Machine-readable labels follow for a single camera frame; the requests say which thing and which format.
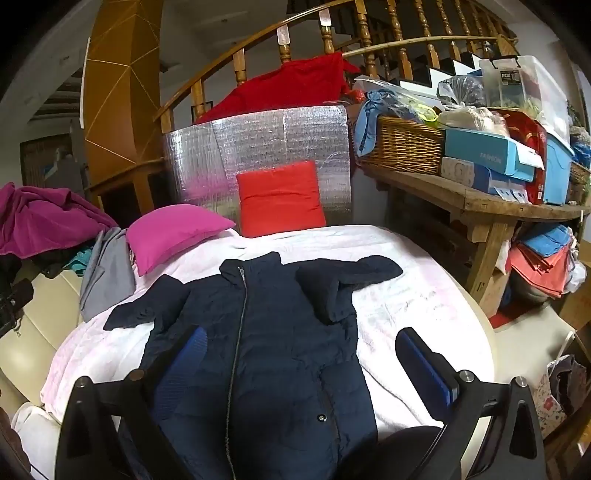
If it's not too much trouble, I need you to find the navy zip jacket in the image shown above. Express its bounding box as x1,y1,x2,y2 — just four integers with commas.
102,251,402,480

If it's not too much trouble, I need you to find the red pillow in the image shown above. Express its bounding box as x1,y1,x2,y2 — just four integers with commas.
236,161,328,238

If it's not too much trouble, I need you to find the wicker basket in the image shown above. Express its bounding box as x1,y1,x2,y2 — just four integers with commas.
359,115,446,175

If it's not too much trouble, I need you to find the magenta pillow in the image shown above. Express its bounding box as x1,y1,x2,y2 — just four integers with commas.
126,204,237,277

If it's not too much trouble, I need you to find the clear plastic storage bin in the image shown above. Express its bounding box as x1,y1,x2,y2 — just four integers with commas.
479,55,573,144

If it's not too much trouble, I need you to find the black garment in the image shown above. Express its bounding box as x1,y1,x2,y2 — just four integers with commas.
0,249,93,282

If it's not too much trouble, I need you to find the cream leather sofa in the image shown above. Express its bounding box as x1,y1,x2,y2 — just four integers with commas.
0,263,88,416

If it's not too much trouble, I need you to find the teal cloth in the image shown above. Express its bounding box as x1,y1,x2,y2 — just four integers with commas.
65,249,100,278

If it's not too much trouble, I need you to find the silver foil insulation panel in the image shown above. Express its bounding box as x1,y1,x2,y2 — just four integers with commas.
161,105,355,227

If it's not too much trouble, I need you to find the stack of folded cloths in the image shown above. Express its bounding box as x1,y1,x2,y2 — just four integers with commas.
505,226,578,301

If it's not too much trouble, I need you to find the wooden furniture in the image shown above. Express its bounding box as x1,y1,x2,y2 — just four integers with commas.
83,0,164,195

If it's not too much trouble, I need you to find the pale pink blanket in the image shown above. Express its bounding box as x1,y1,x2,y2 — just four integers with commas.
39,224,497,480

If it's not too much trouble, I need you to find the red cloth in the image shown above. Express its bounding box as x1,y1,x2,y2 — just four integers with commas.
196,52,362,124

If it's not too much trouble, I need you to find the white cushion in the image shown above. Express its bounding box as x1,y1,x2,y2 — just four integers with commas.
11,401,61,480

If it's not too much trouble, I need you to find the beige cloth bundle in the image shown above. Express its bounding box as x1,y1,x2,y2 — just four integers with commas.
438,105,511,138

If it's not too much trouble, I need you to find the floral paper bag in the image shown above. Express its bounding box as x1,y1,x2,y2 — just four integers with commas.
531,355,587,439

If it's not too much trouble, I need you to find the grey garment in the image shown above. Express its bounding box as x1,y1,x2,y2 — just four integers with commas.
79,227,137,321

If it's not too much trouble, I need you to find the dark patterned plastic bag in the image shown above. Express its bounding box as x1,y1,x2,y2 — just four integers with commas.
436,74,486,109

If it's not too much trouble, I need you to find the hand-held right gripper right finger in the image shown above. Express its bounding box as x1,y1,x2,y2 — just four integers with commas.
396,327,548,480

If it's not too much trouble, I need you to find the light blue cardboard box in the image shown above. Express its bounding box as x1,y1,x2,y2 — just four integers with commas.
444,127,546,182

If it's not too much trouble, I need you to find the red gift bag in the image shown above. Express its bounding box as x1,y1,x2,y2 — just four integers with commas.
503,111,548,204

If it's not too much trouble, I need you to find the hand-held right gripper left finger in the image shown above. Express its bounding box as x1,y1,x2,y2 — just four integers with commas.
54,324,208,480

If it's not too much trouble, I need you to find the magenta fleece cloth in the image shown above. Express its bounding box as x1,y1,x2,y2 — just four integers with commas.
0,182,118,259

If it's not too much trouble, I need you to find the wooden stair railing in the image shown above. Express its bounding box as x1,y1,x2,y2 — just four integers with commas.
152,0,520,134

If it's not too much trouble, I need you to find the blue plastic bin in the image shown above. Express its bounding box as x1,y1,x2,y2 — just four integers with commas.
542,134,575,206

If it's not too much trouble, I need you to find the wooden side table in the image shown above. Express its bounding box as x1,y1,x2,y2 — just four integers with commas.
360,161,591,305

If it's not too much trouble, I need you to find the white printed box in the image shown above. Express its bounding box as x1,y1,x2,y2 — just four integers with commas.
441,157,529,201

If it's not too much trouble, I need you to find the light blue cloth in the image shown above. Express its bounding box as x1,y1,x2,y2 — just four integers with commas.
355,90,411,158

